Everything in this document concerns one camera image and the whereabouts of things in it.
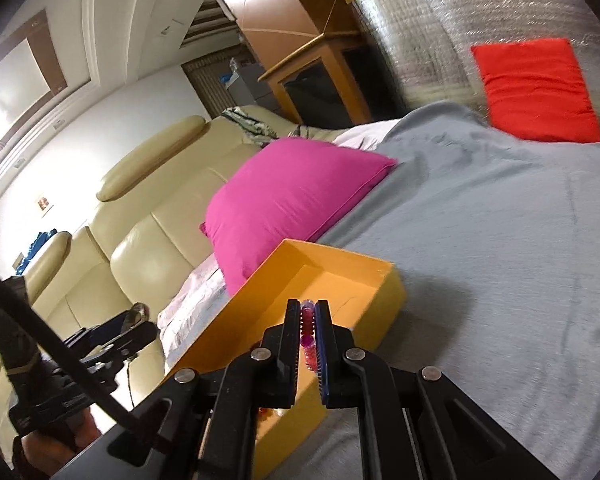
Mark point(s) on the grey blanket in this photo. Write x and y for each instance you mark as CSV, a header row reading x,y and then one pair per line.
x,y
480,240

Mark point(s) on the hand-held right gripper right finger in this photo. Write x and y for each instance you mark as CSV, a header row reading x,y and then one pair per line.
x,y
323,340

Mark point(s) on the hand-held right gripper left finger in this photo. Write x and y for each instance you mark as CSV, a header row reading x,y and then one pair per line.
x,y
293,340

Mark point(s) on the wooden cabinet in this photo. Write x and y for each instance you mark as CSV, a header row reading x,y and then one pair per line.
x,y
325,85

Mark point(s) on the orange cardboard box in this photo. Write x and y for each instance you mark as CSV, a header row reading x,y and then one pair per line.
x,y
340,280

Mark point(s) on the beige leather sofa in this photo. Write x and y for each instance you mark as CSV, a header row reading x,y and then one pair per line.
x,y
150,210

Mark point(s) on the red cushion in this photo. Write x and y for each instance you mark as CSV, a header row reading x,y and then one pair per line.
x,y
535,87

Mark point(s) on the blue garment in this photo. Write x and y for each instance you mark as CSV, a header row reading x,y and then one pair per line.
x,y
35,250

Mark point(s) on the person's left hand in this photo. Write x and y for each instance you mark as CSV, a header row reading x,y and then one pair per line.
x,y
45,457

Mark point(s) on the brown wooden table top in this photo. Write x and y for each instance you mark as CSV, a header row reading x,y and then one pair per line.
x,y
270,5

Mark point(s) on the small wall picture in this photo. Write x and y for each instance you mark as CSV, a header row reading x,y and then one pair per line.
x,y
45,205

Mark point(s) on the pink pillow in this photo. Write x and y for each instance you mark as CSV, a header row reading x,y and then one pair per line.
x,y
300,190

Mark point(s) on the silver bubble foil sheet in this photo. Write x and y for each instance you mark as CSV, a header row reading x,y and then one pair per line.
x,y
430,20

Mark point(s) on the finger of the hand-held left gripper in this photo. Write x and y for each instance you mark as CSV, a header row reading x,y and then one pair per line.
x,y
130,347
115,327

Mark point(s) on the brown slatted blind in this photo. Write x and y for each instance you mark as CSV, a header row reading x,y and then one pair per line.
x,y
207,87

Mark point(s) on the patterned cloth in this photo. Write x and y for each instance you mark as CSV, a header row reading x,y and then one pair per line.
x,y
250,122

